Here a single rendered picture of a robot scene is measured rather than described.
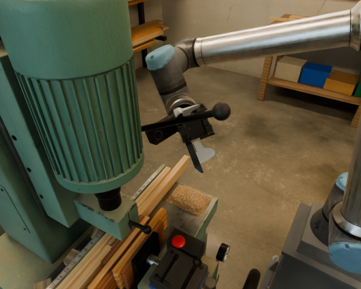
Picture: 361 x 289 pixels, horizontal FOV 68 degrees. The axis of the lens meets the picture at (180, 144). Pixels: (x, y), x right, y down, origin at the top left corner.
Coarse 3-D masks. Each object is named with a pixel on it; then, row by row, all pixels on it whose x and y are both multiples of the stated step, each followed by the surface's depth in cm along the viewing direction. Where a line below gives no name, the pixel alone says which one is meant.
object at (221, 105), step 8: (216, 104) 50; (224, 104) 49; (200, 112) 53; (208, 112) 52; (216, 112) 49; (224, 112) 49; (168, 120) 58; (176, 120) 57; (184, 120) 56; (192, 120) 55; (144, 128) 63; (152, 128) 62
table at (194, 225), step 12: (168, 192) 88; (168, 204) 84; (216, 204) 86; (168, 216) 80; (180, 216) 80; (192, 216) 80; (204, 216) 80; (168, 228) 77; (180, 228) 77; (192, 228) 77; (204, 228) 81; (132, 288) 64
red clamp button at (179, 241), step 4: (176, 236) 61; (180, 236) 61; (172, 240) 60; (176, 240) 60; (180, 240) 60; (184, 240) 60; (172, 244) 60; (176, 244) 59; (180, 244) 59; (184, 244) 60
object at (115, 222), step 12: (84, 204) 63; (96, 204) 62; (132, 204) 62; (84, 216) 66; (96, 216) 62; (108, 216) 60; (120, 216) 60; (132, 216) 63; (108, 228) 62; (120, 228) 60; (120, 240) 62
